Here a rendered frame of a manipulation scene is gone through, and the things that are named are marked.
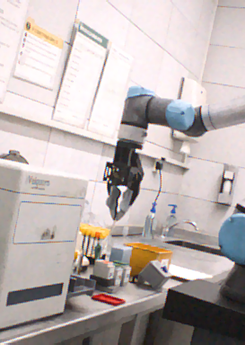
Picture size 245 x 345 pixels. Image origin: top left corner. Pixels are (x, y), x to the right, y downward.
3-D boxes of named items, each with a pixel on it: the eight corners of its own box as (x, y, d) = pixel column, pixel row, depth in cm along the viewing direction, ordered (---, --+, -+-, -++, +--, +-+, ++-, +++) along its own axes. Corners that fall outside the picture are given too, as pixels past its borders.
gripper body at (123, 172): (100, 182, 164) (110, 137, 163) (112, 184, 172) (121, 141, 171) (127, 189, 161) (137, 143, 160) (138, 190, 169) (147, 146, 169)
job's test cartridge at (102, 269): (106, 287, 168) (110, 264, 168) (90, 282, 170) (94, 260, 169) (110, 285, 172) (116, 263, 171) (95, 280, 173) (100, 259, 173)
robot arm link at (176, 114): (203, 107, 164) (167, 101, 170) (186, 98, 154) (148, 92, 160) (196, 136, 164) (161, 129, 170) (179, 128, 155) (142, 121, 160)
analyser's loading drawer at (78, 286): (52, 305, 129) (56, 282, 129) (26, 297, 132) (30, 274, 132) (92, 296, 148) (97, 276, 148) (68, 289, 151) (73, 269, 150)
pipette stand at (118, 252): (121, 282, 187) (128, 251, 187) (100, 277, 189) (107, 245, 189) (130, 278, 197) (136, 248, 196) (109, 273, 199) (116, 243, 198)
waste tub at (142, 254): (153, 282, 198) (160, 252, 198) (116, 272, 204) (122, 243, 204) (167, 279, 211) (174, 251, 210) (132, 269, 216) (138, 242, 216)
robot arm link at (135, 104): (149, 86, 160) (122, 83, 164) (141, 127, 161) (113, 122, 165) (162, 92, 167) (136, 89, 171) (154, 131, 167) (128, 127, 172)
